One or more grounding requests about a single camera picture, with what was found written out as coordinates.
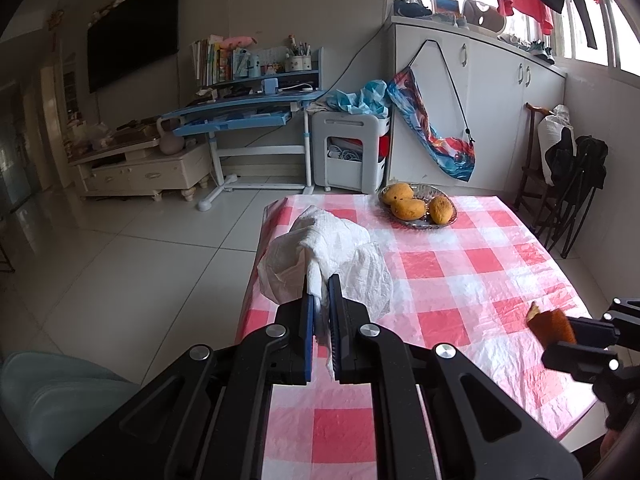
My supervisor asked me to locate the white sideboard cabinet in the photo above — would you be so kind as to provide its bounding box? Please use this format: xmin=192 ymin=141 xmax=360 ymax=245
xmin=386 ymin=16 xmax=566 ymax=200

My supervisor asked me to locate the white plastic bag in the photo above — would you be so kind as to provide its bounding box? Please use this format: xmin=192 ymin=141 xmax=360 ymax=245
xmin=257 ymin=206 xmax=394 ymax=350

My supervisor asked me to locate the dark folding chair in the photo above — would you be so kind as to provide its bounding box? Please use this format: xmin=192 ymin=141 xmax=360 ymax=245
xmin=513 ymin=103 xmax=608 ymax=259

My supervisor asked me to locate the cream TV cabinet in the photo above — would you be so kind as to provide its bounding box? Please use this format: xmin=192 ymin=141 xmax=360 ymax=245
xmin=70 ymin=140 xmax=213 ymax=202

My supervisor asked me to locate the pink kettlebell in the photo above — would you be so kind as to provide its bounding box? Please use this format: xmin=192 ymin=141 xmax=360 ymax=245
xmin=156 ymin=117 xmax=186 ymax=156

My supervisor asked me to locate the yellow mango right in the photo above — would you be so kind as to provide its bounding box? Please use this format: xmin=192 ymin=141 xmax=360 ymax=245
xmin=428 ymin=195 xmax=454 ymax=226

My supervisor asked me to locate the blue children's study desk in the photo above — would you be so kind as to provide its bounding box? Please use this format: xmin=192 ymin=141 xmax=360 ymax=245
xmin=155 ymin=46 xmax=327 ymax=214

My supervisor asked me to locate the yellow mango left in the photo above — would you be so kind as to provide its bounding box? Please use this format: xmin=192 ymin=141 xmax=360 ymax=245
xmin=381 ymin=182 xmax=414 ymax=206

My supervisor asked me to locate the black wall television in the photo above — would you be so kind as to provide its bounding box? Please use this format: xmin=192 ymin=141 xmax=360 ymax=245
xmin=87 ymin=0 xmax=179 ymax=93

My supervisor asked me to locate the teal sofa seat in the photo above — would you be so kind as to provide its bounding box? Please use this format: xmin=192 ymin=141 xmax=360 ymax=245
xmin=1 ymin=351 xmax=140 ymax=474

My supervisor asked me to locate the light blue crumpled cloth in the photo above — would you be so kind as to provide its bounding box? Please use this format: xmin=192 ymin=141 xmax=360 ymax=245
xmin=326 ymin=79 xmax=390 ymax=119

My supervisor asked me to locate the yellow mango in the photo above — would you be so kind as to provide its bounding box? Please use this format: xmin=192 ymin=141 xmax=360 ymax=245
xmin=390 ymin=198 xmax=427 ymax=221
xmin=428 ymin=195 xmax=454 ymax=226
xmin=381 ymin=182 xmax=414 ymax=206

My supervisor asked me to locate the row of books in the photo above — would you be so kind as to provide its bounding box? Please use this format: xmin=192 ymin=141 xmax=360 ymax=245
xmin=190 ymin=35 xmax=256 ymax=88

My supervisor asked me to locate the white bag on chair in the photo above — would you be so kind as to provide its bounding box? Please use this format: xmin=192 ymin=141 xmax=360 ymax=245
xmin=537 ymin=104 xmax=577 ymax=186

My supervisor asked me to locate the yellow mango middle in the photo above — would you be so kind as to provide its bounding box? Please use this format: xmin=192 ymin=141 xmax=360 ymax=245
xmin=390 ymin=198 xmax=427 ymax=221

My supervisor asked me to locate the colourful hanging bag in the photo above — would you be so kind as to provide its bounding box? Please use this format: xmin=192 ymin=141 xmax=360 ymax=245
xmin=386 ymin=64 xmax=475 ymax=182

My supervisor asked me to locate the pen holder cup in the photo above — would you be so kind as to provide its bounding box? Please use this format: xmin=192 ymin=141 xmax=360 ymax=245
xmin=285 ymin=35 xmax=312 ymax=72

